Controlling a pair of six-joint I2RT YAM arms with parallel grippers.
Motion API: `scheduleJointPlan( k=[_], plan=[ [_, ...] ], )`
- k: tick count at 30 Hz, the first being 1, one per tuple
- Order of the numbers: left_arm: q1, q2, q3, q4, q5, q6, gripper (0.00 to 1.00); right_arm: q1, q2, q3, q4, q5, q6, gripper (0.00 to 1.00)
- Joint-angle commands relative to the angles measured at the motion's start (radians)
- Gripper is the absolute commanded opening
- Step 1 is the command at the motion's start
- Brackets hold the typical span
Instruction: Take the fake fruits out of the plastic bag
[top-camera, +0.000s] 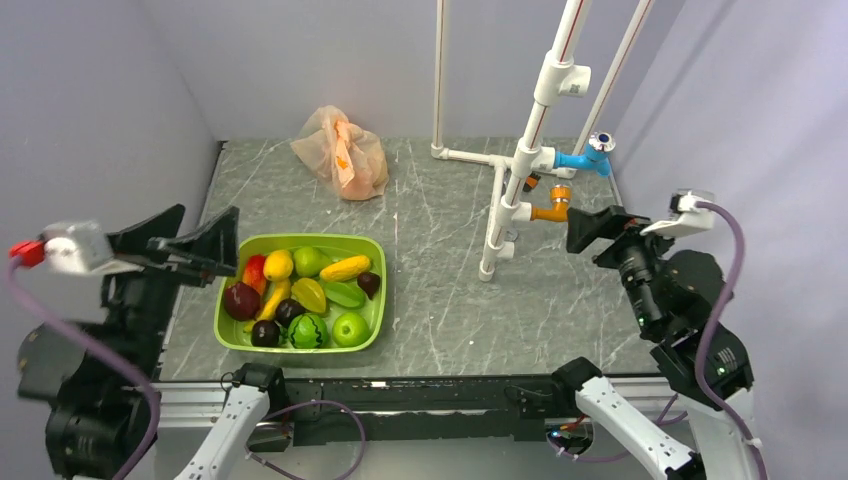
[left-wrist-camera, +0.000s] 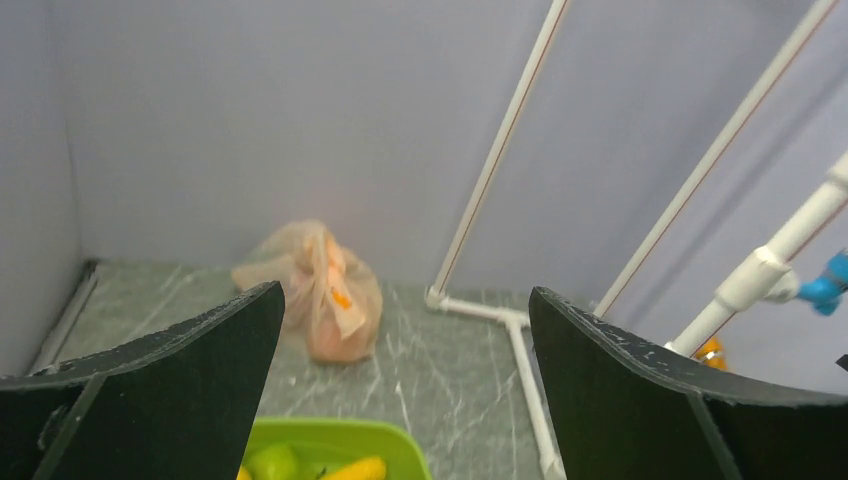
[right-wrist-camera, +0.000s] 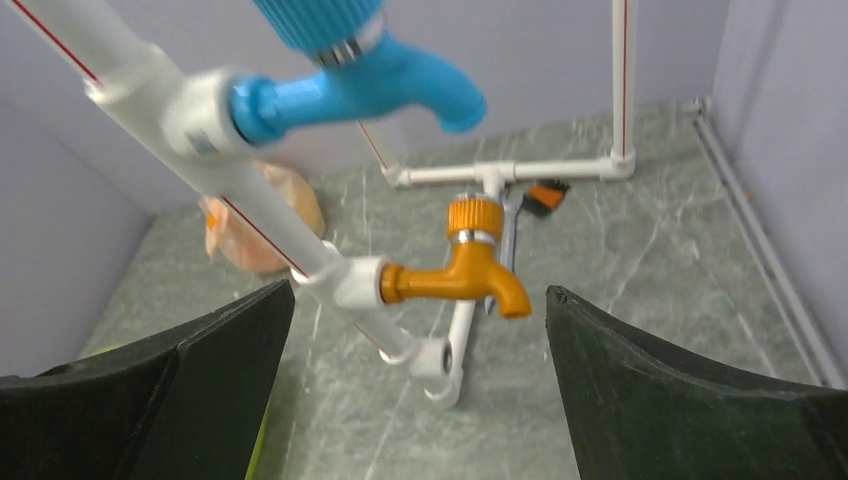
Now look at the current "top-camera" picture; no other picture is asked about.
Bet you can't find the light green fake apple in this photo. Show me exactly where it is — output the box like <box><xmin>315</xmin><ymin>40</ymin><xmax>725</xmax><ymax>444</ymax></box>
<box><xmin>292</xmin><ymin>246</ymin><xmax>333</xmax><ymax>278</ymax></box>

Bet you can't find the dark purple fake plum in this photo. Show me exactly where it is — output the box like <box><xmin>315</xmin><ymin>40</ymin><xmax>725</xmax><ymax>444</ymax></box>
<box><xmin>274</xmin><ymin>298</ymin><xmax>307</xmax><ymax>329</ymax></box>

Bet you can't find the green fake starfruit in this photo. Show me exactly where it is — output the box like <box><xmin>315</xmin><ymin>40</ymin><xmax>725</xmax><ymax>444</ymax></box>
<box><xmin>322</xmin><ymin>282</ymin><xmax>367</xmax><ymax>310</ymax></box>

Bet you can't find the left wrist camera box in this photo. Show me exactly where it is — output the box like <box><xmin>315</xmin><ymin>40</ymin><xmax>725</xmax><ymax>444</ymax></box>
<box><xmin>8</xmin><ymin>220</ymin><xmax>140</xmax><ymax>276</ymax></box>

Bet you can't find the bright green fake apple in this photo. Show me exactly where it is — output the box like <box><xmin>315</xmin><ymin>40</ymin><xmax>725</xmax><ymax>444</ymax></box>
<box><xmin>332</xmin><ymin>312</ymin><xmax>371</xmax><ymax>348</ymax></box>

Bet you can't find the blue plastic faucet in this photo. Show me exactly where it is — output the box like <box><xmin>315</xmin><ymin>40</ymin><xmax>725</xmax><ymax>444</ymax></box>
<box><xmin>553</xmin><ymin>132</ymin><xmax>616</xmax><ymax>177</ymax></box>

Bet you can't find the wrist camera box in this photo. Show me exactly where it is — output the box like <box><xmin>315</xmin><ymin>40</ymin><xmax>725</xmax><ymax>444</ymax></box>
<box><xmin>640</xmin><ymin>189</ymin><xmax>715</xmax><ymax>239</ymax></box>
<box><xmin>8</xmin><ymin>220</ymin><xmax>140</xmax><ymax>276</ymax></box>

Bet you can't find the green plastic fruit bin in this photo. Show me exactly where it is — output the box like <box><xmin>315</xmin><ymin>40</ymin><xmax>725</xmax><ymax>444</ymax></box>
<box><xmin>214</xmin><ymin>234</ymin><xmax>387</xmax><ymax>354</ymax></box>

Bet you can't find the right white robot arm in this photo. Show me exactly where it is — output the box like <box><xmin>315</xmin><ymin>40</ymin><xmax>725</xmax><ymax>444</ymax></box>
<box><xmin>550</xmin><ymin>200</ymin><xmax>768</xmax><ymax>479</ymax></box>

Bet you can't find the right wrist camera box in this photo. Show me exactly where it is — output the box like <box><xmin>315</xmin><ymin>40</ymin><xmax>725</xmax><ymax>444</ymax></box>
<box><xmin>640</xmin><ymin>189</ymin><xmax>715</xmax><ymax>239</ymax></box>

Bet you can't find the dark red fake apple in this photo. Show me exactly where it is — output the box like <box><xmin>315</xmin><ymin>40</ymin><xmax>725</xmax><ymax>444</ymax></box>
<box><xmin>222</xmin><ymin>281</ymin><xmax>262</xmax><ymax>321</ymax></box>

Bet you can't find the orange plastic faucet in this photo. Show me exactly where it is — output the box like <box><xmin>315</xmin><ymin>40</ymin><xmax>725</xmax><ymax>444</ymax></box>
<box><xmin>530</xmin><ymin>185</ymin><xmax>572</xmax><ymax>223</ymax></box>

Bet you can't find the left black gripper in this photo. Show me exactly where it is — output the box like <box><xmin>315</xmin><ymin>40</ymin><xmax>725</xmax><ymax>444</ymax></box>
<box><xmin>96</xmin><ymin>201</ymin><xmax>240</xmax><ymax>376</ymax></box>

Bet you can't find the yellow fake starfruit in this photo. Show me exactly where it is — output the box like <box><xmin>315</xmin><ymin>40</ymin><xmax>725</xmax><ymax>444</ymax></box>
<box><xmin>291</xmin><ymin>278</ymin><xmax>328</xmax><ymax>315</ymax></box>

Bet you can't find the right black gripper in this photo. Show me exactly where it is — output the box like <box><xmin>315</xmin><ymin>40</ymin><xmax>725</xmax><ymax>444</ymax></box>
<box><xmin>564</xmin><ymin>201</ymin><xmax>688</xmax><ymax>330</ymax></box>

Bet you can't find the dark fake plum front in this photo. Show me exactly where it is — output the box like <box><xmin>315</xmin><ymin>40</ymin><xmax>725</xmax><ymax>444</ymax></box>
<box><xmin>251</xmin><ymin>320</ymin><xmax>282</xmax><ymax>348</ymax></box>

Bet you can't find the translucent orange plastic bag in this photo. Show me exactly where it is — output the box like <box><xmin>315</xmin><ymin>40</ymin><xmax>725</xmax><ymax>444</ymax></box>
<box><xmin>291</xmin><ymin>105</ymin><xmax>389</xmax><ymax>201</ymax></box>

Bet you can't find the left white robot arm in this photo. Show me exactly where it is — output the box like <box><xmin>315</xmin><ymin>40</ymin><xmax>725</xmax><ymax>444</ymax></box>
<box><xmin>9</xmin><ymin>204</ymin><xmax>239</xmax><ymax>479</ymax></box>

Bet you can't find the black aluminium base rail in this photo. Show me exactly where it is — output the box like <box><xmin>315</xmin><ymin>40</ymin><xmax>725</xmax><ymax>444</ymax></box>
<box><xmin>155</xmin><ymin>374</ymin><xmax>690</xmax><ymax>445</ymax></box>

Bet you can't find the red orange fake peach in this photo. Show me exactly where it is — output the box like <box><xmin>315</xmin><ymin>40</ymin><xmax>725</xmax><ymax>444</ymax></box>
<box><xmin>241</xmin><ymin>254</ymin><xmax>267</xmax><ymax>297</ymax></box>

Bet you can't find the yellow fake corn cob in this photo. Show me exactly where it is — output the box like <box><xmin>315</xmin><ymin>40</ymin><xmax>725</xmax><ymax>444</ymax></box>
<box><xmin>319</xmin><ymin>255</ymin><xmax>371</xmax><ymax>282</ymax></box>

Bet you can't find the yellow fake banana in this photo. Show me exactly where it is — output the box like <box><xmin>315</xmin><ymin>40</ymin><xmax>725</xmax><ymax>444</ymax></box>
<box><xmin>243</xmin><ymin>279</ymin><xmax>291</xmax><ymax>333</ymax></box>

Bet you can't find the dark maroon fake fig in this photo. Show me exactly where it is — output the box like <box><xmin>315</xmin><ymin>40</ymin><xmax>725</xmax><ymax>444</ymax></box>
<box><xmin>356</xmin><ymin>271</ymin><xmax>382</xmax><ymax>299</ymax></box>

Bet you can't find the small fake watermelon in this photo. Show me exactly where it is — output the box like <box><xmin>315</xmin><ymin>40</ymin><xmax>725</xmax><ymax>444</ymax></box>
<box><xmin>287</xmin><ymin>313</ymin><xmax>330</xmax><ymax>349</ymax></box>

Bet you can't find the white PVC pipe frame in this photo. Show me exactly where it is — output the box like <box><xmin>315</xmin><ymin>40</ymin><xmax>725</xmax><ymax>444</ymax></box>
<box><xmin>430</xmin><ymin>1</ymin><xmax>654</xmax><ymax>282</ymax></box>

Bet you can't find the yellow fake lemon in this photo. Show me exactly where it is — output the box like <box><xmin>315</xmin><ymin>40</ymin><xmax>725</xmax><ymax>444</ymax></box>
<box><xmin>263</xmin><ymin>249</ymin><xmax>294</xmax><ymax>283</ymax></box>

